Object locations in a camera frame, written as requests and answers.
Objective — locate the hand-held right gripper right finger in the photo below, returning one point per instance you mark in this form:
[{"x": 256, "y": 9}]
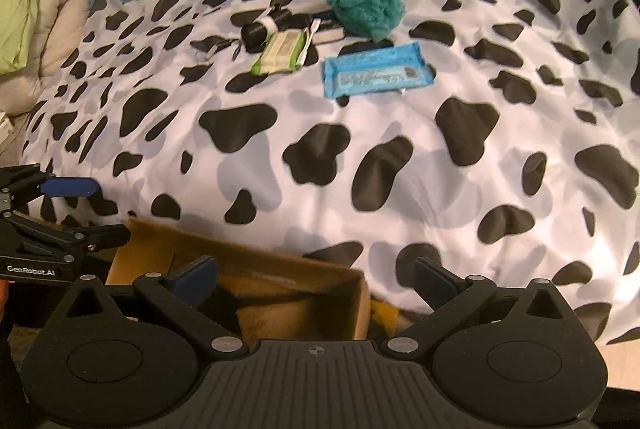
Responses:
[{"x": 431, "y": 280}]

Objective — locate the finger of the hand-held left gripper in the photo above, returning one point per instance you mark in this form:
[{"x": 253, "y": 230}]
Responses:
[
  {"x": 102, "y": 235},
  {"x": 70, "y": 187}
]

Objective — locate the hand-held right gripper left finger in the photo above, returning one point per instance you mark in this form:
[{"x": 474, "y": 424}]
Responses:
[{"x": 196, "y": 273}]

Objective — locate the cardboard box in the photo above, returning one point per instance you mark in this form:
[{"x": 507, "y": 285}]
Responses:
[{"x": 280, "y": 269}]

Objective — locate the blue wet wipes packet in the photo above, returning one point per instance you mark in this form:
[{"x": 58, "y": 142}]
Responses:
[{"x": 375, "y": 71}]

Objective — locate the green wet wipes packet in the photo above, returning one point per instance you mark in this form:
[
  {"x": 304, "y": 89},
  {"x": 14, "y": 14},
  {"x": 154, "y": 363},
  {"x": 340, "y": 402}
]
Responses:
[{"x": 280, "y": 54}]

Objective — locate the yellow cloth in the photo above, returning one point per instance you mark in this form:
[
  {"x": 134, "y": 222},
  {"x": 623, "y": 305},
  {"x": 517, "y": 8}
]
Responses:
[{"x": 384, "y": 315}]

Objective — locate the cow print blanket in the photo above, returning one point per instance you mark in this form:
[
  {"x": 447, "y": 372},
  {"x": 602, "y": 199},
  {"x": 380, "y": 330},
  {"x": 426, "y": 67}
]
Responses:
[{"x": 380, "y": 159}]

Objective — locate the black and white tube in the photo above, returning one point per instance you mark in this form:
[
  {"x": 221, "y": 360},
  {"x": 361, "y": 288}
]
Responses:
[{"x": 327, "y": 29}]

